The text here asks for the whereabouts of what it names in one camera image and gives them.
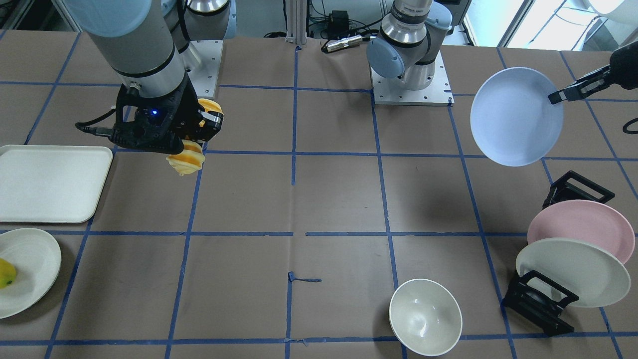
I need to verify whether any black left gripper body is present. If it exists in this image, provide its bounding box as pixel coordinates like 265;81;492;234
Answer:
608;41;638;90

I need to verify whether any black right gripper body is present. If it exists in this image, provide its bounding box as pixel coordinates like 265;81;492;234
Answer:
75;75;210;155

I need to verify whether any blue plate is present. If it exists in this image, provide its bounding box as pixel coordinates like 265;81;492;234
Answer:
470;67;564;167

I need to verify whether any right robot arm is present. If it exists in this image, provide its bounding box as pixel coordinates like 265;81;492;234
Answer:
64;0;236;157

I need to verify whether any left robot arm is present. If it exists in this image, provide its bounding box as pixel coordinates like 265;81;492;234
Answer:
366;0;637;106

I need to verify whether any pink plate in rack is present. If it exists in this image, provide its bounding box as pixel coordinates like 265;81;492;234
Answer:
527;200;636;264

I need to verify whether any white round plate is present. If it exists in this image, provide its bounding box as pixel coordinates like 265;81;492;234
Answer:
0;228;61;319

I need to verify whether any cream plate in rack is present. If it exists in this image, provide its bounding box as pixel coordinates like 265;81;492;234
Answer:
516;238;631;308

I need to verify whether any black plate rack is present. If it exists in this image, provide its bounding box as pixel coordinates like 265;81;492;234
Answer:
501;170;616;337

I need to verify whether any white rectangular tray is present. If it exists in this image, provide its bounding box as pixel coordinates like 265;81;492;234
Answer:
0;145;113;223

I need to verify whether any silver cylinder connector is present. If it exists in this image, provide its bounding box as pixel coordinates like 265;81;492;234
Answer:
320;35;364;54

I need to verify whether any yellow lemon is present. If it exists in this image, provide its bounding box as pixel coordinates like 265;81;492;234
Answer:
0;258;17;289

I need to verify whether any white bowl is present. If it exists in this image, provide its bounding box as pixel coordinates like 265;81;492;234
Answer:
389;279;463;357

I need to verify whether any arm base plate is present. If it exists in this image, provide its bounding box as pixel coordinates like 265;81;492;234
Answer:
370;51;454;106
180;39;224;100

